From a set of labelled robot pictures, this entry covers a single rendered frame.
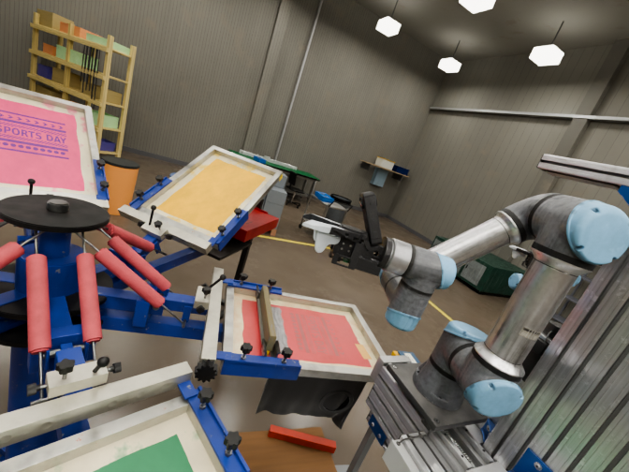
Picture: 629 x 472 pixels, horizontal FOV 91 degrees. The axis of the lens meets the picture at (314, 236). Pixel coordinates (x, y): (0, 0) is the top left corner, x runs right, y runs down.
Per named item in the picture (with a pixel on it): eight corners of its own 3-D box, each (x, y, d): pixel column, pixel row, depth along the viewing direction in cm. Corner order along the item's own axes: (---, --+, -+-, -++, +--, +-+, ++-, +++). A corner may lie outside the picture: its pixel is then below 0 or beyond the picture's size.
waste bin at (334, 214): (345, 228, 805) (356, 203, 785) (327, 225, 779) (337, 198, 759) (336, 221, 854) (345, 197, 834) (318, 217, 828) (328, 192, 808)
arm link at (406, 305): (405, 312, 80) (422, 275, 77) (418, 338, 70) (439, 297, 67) (377, 303, 80) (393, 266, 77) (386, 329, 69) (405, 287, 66)
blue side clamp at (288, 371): (294, 371, 127) (299, 358, 125) (296, 380, 123) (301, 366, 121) (220, 364, 118) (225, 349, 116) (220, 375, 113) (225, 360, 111)
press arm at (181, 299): (207, 307, 139) (209, 298, 138) (205, 316, 134) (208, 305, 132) (166, 302, 133) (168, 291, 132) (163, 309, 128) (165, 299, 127)
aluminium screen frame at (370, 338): (353, 310, 192) (355, 304, 191) (397, 384, 139) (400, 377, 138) (225, 288, 166) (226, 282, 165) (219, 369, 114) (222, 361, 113)
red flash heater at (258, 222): (231, 210, 284) (235, 198, 281) (275, 228, 276) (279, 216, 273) (189, 220, 227) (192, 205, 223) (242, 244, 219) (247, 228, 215)
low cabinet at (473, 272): (520, 300, 721) (534, 275, 702) (477, 294, 647) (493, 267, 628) (463, 266, 863) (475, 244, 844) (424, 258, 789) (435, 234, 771)
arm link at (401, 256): (416, 246, 64) (403, 240, 72) (395, 240, 64) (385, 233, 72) (402, 280, 65) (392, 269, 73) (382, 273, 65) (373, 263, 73)
